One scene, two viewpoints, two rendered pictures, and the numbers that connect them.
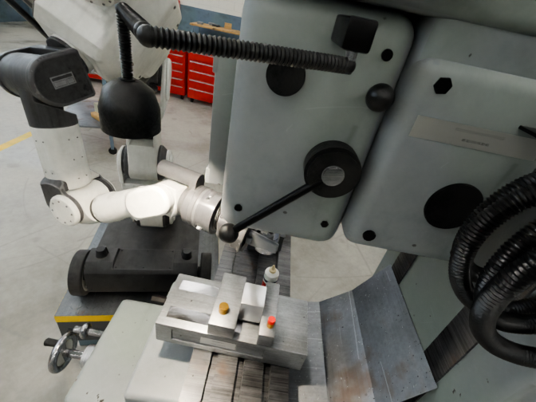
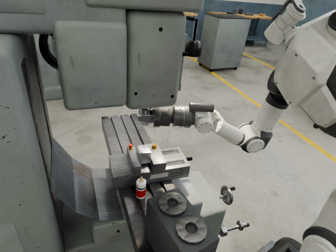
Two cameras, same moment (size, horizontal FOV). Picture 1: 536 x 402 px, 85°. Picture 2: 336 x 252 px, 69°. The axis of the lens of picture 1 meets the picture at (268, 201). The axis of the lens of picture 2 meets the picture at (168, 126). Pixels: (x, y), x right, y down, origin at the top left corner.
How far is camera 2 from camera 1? 1.30 m
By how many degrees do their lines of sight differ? 112
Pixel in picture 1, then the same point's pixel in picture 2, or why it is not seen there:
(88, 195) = (245, 130)
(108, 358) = (200, 183)
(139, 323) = (204, 200)
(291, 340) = (117, 158)
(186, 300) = (175, 156)
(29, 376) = not seen: outside the picture
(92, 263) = (284, 244)
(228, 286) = (159, 157)
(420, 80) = not seen: hidden behind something
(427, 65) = not seen: hidden behind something
